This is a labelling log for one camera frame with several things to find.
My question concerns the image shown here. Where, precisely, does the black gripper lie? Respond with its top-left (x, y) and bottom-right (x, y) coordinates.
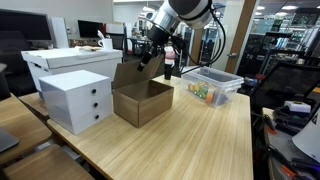
top-left (137, 25), bottom-right (170, 71)

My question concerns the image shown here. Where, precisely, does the brown cardboard box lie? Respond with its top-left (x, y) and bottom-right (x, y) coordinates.
top-left (113, 55), bottom-right (174, 128)

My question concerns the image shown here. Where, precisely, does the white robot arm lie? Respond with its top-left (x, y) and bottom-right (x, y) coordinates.
top-left (137, 0), bottom-right (212, 71)

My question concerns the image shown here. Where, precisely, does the large white storage box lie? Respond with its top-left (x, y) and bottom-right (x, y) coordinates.
top-left (21, 48), bottom-right (123, 97)

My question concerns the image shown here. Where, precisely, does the black bottle with red-white label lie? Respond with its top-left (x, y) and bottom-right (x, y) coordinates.
top-left (164, 46), bottom-right (175, 80)

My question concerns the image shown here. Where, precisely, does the white mug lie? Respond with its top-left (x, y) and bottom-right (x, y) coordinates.
top-left (97, 30), bottom-right (113, 51)

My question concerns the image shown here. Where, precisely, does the black monitor in background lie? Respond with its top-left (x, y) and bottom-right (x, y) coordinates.
top-left (78, 20), bottom-right (103, 38)

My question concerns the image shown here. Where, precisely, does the orange toy block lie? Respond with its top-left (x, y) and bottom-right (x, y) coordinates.
top-left (205, 93), bottom-right (214, 104)

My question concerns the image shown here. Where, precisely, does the clear plastic bin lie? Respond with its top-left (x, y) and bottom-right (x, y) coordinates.
top-left (181, 67), bottom-right (244, 108)

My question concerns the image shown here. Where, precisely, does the white three-drawer cabinet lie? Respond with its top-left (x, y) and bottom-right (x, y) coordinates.
top-left (39, 70), bottom-right (112, 134)

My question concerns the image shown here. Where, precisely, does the black computer monitor left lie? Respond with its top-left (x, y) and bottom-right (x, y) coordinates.
top-left (0, 9), bottom-right (53, 45)

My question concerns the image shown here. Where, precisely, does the black mesh office chair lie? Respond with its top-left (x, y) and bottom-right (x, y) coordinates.
top-left (250, 61), bottom-right (320, 113)

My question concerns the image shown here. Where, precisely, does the wooden side table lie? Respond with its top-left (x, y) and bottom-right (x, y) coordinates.
top-left (0, 95), bottom-right (52, 164)

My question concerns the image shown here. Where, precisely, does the white device with yellow stripe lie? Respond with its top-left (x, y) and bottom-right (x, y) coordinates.
top-left (284, 101), bottom-right (311, 113)

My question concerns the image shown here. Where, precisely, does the white paper sheet right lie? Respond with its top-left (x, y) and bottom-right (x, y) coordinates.
top-left (292, 110), bottom-right (320, 163)

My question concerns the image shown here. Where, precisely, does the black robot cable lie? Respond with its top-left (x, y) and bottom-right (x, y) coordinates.
top-left (171, 8), bottom-right (227, 75)

